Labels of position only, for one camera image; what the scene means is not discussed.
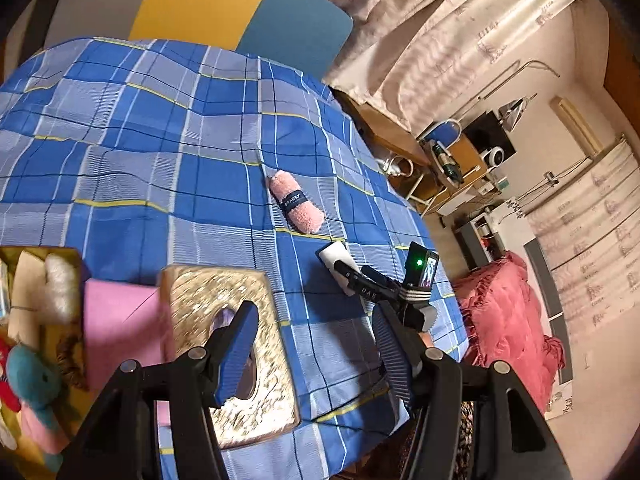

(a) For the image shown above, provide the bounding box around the white cable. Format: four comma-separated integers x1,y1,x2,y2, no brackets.
376,155,417,179

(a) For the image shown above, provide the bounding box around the white plush toy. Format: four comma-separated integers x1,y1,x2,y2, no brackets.
9,250,52,353

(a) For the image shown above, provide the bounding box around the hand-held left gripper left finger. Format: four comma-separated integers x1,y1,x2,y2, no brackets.
57,300,261,480

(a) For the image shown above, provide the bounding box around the patterned floor mat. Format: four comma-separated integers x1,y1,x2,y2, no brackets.
397,399,483,480

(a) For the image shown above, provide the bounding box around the multicolour padded headboard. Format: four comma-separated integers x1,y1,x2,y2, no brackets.
30,0,354,77

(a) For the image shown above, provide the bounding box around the wooden desk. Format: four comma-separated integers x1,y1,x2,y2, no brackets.
332,87,432,167

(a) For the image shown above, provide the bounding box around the white chair with blue back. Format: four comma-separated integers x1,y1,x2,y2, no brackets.
395,118,465,217

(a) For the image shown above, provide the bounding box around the blue plaid bed sheet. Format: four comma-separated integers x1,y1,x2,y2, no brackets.
0,36,471,480

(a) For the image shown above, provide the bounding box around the beige patterned curtain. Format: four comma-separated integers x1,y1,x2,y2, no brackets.
522,137,640,323
270,0,585,132

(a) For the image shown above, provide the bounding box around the blue and pink plush toy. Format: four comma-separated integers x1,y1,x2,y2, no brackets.
4,344,71,472

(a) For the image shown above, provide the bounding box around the pink rolled towel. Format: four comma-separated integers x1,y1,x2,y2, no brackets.
268,170,326,235

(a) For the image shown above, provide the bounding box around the cream wooden plank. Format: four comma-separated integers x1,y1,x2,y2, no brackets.
549,95,604,159

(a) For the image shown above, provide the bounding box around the green and black tool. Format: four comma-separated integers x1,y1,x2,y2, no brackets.
430,142,467,187

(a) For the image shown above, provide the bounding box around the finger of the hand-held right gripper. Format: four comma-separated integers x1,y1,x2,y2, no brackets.
332,259,388,303
361,265,402,295

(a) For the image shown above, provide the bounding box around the leopard print scrunchie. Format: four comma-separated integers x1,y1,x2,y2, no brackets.
55,332,89,389

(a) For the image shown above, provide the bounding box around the wooden side table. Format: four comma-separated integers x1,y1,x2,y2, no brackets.
421,132,502,217

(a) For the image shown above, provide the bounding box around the red ruffled blanket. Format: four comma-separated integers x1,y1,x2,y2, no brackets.
451,252,567,414

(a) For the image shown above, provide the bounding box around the red christmas sock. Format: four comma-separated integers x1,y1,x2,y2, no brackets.
0,336,24,414

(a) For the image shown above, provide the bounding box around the grey low cabinet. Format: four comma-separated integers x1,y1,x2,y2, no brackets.
452,211,502,267

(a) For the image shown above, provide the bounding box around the pink box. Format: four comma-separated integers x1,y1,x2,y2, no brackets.
82,278,177,427

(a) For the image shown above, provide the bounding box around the gold embossed tissue box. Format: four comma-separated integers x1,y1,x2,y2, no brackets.
159,265,302,451

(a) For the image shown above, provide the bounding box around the metal rod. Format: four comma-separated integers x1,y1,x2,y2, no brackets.
415,59,562,142

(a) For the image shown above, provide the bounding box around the white foam pad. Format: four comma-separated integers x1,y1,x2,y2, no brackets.
317,241,362,297

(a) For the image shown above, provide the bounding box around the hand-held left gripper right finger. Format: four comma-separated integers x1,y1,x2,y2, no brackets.
372,301,572,480

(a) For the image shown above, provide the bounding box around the black monitor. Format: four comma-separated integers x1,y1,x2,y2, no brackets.
462,110,517,162

